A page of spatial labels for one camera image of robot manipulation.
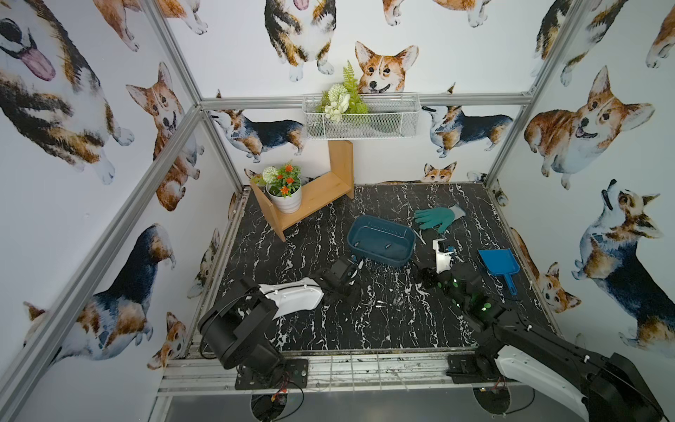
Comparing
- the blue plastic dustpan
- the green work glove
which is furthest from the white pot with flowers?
the blue plastic dustpan

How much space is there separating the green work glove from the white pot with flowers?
50 cm

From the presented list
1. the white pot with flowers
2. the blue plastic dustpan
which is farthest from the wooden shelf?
the blue plastic dustpan

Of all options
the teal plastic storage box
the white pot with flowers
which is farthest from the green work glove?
the white pot with flowers

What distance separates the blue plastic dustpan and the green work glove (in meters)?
0.17

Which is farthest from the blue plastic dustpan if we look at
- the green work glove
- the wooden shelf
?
the wooden shelf

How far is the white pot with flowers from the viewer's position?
0.94m

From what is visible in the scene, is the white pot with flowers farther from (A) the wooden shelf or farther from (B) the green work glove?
(B) the green work glove

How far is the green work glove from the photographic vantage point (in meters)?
1.09

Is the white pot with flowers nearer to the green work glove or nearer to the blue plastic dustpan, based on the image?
the green work glove

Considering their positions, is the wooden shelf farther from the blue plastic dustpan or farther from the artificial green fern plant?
the blue plastic dustpan

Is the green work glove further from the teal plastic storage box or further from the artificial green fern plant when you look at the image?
the artificial green fern plant

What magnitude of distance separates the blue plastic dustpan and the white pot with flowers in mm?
735

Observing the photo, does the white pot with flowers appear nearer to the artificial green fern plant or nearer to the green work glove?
the artificial green fern plant

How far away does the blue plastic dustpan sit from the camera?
3.09 feet
